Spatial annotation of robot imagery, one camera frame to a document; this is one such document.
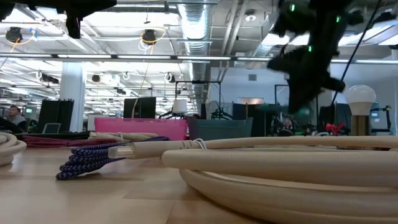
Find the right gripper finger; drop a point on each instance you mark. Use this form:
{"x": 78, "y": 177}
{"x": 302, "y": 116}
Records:
{"x": 300, "y": 99}

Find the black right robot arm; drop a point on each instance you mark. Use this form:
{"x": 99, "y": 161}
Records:
{"x": 323, "y": 21}

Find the red object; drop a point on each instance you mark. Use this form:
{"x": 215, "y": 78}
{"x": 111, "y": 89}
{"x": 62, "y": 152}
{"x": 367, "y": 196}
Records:
{"x": 334, "y": 128}

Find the wooden lamp with globe bulb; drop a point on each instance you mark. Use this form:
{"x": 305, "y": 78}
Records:
{"x": 360, "y": 96}

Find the teal plastic bin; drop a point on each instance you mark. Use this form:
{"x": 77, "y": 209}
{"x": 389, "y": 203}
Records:
{"x": 217, "y": 129}

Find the white lampshade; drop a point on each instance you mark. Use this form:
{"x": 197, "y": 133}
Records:
{"x": 179, "y": 106}

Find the black monitor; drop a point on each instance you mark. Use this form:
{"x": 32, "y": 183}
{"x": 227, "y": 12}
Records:
{"x": 143, "y": 107}

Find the pink plastic bin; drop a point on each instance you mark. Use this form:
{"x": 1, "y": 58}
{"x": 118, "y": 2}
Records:
{"x": 140, "y": 126}

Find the long ceiling light strip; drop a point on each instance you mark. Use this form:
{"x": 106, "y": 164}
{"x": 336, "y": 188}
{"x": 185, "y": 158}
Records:
{"x": 140, "y": 57}

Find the white column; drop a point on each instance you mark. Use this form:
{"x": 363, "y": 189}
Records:
{"x": 73, "y": 93}

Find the black partition panel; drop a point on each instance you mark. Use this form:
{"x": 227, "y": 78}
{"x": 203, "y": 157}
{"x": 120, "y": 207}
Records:
{"x": 56, "y": 112}

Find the person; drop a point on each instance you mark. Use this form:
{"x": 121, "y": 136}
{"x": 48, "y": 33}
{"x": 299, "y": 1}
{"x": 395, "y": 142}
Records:
{"x": 15, "y": 116}

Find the slanted silver duct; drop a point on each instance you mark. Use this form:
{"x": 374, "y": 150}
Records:
{"x": 264, "y": 49}

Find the silver ventilation duct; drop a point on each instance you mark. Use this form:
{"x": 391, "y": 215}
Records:
{"x": 194, "y": 25}

